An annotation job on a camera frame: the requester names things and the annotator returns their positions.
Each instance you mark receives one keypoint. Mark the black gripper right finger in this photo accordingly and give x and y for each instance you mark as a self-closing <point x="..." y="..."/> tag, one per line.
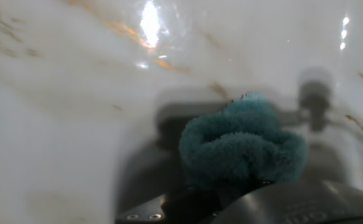
<point x="263" y="183"/>

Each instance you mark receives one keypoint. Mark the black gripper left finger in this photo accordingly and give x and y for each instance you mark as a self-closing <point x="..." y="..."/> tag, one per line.
<point x="168" y="208"/>

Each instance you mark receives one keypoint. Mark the teal terry cloth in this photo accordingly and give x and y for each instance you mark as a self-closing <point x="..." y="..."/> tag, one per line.
<point x="237" y="149"/>

